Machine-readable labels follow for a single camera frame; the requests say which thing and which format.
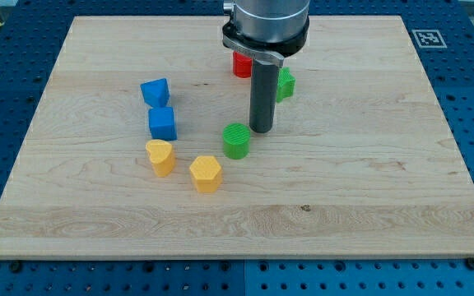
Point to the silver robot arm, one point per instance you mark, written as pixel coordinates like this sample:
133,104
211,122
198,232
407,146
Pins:
266,30

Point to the green cylinder block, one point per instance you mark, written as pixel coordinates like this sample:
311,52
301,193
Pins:
236,138

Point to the yellow hexagon block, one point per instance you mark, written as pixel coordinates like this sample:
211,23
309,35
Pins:
206,173

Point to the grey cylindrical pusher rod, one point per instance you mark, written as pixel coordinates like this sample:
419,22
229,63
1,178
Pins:
263,95

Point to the yellow heart block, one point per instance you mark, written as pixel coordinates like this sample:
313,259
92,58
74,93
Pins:
162,157

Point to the blue cube block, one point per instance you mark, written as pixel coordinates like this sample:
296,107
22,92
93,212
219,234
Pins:
161,123

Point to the green star block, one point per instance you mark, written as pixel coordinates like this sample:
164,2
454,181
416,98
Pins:
285,84

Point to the red cylinder block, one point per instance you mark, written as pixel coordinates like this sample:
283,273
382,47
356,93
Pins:
241,65

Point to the light wooden board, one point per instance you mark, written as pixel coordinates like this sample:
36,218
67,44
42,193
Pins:
360,162

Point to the blue triangular block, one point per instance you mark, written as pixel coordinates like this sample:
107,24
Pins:
156,93

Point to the white fiducial marker tag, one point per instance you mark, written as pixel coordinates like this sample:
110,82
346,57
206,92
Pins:
429,39

